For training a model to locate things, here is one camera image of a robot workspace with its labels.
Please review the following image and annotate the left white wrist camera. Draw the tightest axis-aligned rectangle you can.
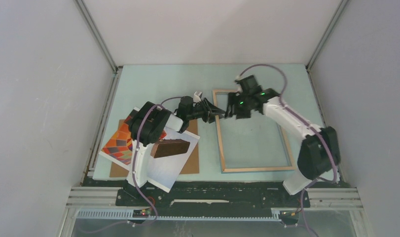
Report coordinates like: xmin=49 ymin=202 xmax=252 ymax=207
xmin=193 ymin=91 xmax=203 ymax=103

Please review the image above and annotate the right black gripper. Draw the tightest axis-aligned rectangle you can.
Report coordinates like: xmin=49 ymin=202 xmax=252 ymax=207
xmin=225 ymin=92 xmax=253 ymax=119

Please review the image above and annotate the corner aluminium post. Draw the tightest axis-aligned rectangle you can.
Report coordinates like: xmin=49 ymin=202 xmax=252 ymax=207
xmin=306 ymin=0 xmax=351 ymax=72
xmin=74 ymin=0 xmax=118 ymax=73

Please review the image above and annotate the aluminium mounting profile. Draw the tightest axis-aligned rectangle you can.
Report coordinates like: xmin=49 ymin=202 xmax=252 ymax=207
xmin=57 ymin=187 xmax=364 ymax=237

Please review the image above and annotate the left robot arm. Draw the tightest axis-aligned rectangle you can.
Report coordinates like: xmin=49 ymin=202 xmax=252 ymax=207
xmin=127 ymin=96 xmax=225 ymax=206

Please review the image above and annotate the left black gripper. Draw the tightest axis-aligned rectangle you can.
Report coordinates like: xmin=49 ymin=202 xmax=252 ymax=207
xmin=186 ymin=98 xmax=225 ymax=123

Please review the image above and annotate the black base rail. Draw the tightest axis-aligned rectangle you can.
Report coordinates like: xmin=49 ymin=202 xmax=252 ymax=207
xmin=115 ymin=181 xmax=310 ymax=218

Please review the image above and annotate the brown backing board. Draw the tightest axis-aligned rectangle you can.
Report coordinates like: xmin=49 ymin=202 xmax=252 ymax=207
xmin=109 ymin=120 xmax=199 ymax=178

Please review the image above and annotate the colourful balloon photo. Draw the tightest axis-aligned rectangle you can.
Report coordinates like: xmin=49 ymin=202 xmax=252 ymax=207
xmin=99 ymin=114 xmax=200 ymax=193

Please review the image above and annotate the left corner aluminium post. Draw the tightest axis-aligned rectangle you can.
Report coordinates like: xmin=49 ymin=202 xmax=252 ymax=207
xmin=74 ymin=0 xmax=118 ymax=73

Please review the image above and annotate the dark brown wooden block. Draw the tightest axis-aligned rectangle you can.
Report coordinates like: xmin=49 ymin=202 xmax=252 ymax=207
xmin=150 ymin=139 xmax=190 ymax=158

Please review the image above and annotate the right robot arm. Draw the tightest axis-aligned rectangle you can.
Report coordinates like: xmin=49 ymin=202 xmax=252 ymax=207
xmin=225 ymin=76 xmax=341 ymax=206

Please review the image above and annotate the wooden picture frame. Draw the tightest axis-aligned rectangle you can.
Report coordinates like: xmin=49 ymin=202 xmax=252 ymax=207
xmin=212 ymin=88 xmax=298 ymax=174

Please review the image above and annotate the right corner aluminium post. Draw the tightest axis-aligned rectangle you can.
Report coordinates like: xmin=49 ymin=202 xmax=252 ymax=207
xmin=306 ymin=0 xmax=351 ymax=72

